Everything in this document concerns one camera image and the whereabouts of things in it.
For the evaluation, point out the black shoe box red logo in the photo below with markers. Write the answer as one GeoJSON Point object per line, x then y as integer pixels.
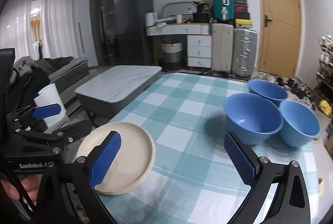
{"type": "Point", "coordinates": [241, 8]}

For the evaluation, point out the black bag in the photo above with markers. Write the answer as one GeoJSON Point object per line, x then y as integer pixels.
{"type": "Point", "coordinates": [201, 14]}

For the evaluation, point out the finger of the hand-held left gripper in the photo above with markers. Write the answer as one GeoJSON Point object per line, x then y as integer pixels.
{"type": "Point", "coordinates": [75, 129]}
{"type": "Point", "coordinates": [46, 111]}

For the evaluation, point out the wooden shoe rack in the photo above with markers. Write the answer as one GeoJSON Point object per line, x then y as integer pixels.
{"type": "Point", "coordinates": [322, 78]}

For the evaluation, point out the white rolled sheet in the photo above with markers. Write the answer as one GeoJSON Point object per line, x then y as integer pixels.
{"type": "Point", "coordinates": [50, 106]}

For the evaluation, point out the white sheer curtain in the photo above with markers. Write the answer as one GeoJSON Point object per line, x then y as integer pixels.
{"type": "Point", "coordinates": [57, 26]}

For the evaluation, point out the white kettle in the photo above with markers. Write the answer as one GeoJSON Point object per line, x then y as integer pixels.
{"type": "Point", "coordinates": [151, 19]}

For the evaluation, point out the grey white laundry basket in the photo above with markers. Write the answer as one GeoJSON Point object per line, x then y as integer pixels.
{"type": "Point", "coordinates": [171, 56]}

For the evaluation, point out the scattered pile of sneakers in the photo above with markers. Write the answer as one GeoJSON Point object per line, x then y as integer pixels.
{"type": "Point", "coordinates": [294, 84]}

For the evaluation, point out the beige suitcase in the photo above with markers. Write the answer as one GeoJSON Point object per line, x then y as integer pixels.
{"type": "Point", "coordinates": [222, 48]}

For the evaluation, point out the silver suitcase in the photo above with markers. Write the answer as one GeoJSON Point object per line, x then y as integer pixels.
{"type": "Point", "coordinates": [244, 52]}

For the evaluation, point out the black clothing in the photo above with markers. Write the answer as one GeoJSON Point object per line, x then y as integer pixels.
{"type": "Point", "coordinates": [41, 75]}

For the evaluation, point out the teal white checked tablecloth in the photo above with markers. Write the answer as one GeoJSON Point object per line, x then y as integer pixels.
{"type": "Point", "coordinates": [182, 135]}

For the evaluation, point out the teal suitcase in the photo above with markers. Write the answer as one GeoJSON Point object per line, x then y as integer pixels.
{"type": "Point", "coordinates": [222, 1]}

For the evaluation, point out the oval mirror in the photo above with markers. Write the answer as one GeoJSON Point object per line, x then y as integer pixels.
{"type": "Point", "coordinates": [179, 9]}

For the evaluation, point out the rows of assorted shoes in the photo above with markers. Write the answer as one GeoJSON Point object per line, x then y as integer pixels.
{"type": "Point", "coordinates": [326, 52]}

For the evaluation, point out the white cup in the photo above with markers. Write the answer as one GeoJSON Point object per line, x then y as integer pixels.
{"type": "Point", "coordinates": [178, 19]}

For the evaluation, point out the dark grey fridge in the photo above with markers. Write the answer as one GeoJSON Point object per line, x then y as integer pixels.
{"type": "Point", "coordinates": [132, 26]}

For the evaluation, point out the dark mattress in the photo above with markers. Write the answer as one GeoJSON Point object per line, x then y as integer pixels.
{"type": "Point", "coordinates": [70, 73]}

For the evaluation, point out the black white patterned rug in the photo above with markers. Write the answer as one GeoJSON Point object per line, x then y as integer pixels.
{"type": "Point", "coordinates": [208, 75]}

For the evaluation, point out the white wardrobe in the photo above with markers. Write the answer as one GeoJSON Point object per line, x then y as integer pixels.
{"type": "Point", "coordinates": [84, 26]}

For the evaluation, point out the person's left hand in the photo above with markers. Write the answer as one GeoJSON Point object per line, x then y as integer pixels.
{"type": "Point", "coordinates": [31, 191]}

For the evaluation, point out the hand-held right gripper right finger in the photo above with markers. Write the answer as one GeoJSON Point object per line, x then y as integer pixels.
{"type": "Point", "coordinates": [240, 161]}

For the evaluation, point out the yellow bag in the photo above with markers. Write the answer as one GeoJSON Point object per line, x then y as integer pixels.
{"type": "Point", "coordinates": [326, 106]}

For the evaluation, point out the white drawer unit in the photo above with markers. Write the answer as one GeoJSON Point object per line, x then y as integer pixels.
{"type": "Point", "coordinates": [199, 50]}

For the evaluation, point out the blue bowl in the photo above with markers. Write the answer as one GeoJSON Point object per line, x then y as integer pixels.
{"type": "Point", "coordinates": [249, 114]}
{"type": "Point", "coordinates": [299, 122]}
{"type": "Point", "coordinates": [268, 89]}

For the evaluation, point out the wooden door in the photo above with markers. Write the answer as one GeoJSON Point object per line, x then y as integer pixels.
{"type": "Point", "coordinates": [281, 0]}

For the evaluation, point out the white marble coffee table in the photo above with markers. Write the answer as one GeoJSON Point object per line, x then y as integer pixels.
{"type": "Point", "coordinates": [119, 83]}

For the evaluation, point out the black yellow shoe box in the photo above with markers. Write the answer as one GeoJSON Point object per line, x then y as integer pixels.
{"type": "Point", "coordinates": [244, 23]}

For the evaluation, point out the white dressing table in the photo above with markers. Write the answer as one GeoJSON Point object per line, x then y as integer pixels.
{"type": "Point", "coordinates": [177, 29]}

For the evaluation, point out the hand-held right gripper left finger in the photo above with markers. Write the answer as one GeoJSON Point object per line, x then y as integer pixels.
{"type": "Point", "coordinates": [104, 161]}

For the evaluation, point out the dark glass cabinet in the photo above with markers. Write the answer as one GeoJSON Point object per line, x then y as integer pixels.
{"type": "Point", "coordinates": [102, 18]}

